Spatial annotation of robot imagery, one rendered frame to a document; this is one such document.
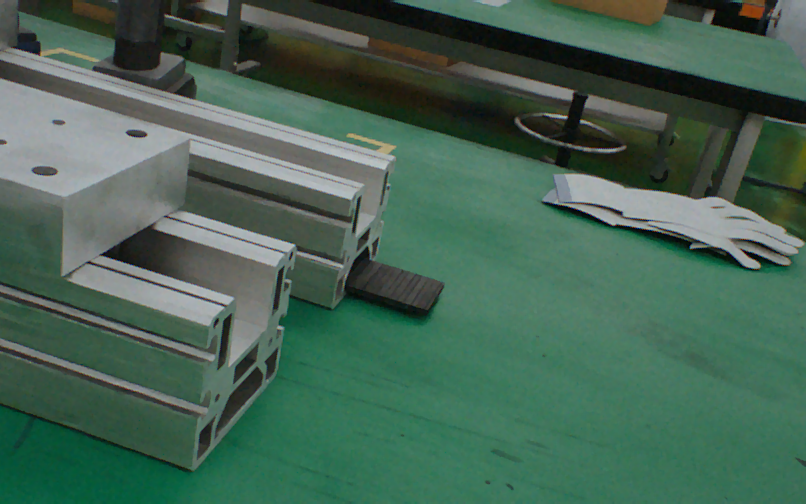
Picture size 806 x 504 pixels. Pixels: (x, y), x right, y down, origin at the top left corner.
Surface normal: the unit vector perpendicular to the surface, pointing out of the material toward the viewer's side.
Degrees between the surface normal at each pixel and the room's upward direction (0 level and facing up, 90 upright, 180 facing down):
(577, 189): 13
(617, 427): 0
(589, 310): 0
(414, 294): 0
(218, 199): 90
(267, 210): 90
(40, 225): 90
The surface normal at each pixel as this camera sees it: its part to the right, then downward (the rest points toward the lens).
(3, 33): 0.94, 0.28
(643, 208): 0.03, -0.90
